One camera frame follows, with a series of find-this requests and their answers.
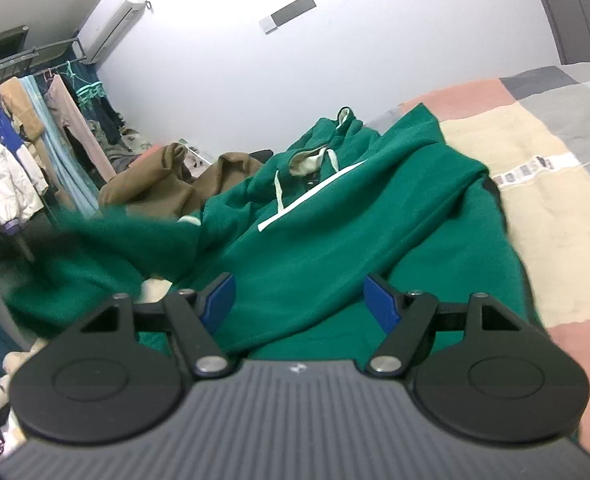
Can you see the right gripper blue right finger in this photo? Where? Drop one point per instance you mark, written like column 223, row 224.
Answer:
column 476, row 369

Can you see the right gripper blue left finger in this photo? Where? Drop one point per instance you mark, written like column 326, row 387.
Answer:
column 124, row 368

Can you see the green hooded sweatshirt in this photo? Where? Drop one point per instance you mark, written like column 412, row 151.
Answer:
column 299, row 237

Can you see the hanging clothes on rack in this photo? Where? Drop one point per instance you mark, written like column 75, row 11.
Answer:
column 48, row 153

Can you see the metal clothes rack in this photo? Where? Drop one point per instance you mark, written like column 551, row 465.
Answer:
column 41, row 59

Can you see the brown jacket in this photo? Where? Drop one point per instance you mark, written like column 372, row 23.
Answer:
column 160, row 184

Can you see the patchwork bed cover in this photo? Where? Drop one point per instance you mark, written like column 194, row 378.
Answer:
column 532, row 132

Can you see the white air conditioner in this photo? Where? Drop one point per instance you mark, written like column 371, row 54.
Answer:
column 105, row 28

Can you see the white wall switch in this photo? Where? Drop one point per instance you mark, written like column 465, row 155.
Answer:
column 268, row 25

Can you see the grey wall switch panel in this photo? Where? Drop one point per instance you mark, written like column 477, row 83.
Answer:
column 291, row 11

